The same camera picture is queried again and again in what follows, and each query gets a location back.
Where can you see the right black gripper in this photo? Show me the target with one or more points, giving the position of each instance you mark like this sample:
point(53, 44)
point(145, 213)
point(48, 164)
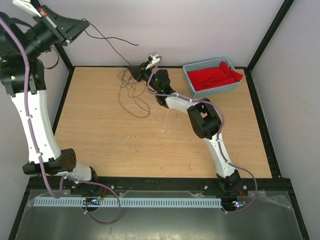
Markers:
point(139, 71)

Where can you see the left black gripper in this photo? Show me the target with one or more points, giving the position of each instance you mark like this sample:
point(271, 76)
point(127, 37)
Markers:
point(67, 28)

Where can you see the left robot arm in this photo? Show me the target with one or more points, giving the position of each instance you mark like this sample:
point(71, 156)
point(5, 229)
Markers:
point(22, 75)

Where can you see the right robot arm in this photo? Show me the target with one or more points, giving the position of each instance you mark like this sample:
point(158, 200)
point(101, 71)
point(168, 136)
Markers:
point(204, 119)

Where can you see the red cloth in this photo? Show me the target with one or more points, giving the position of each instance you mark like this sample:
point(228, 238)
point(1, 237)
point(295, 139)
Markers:
point(214, 77)

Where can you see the blue perforated plastic basket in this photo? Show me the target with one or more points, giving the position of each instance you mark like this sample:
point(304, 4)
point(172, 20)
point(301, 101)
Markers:
point(212, 63)

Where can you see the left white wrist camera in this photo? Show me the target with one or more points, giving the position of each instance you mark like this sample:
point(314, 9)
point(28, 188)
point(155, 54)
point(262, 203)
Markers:
point(26, 6)

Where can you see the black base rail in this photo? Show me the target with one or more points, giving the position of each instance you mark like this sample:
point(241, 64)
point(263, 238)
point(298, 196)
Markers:
point(207, 186)

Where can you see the light blue slotted cable duct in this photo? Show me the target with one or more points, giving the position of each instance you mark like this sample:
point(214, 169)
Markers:
point(110, 202)

